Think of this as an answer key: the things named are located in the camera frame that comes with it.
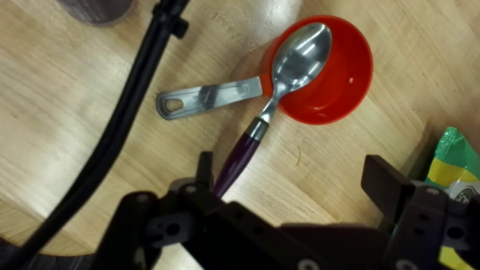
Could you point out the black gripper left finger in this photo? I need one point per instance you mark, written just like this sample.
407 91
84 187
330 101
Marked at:
206 173

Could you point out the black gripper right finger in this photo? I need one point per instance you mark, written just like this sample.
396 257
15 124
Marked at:
387 188

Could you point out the green yellow snack bag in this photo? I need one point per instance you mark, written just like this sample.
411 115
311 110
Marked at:
452 163

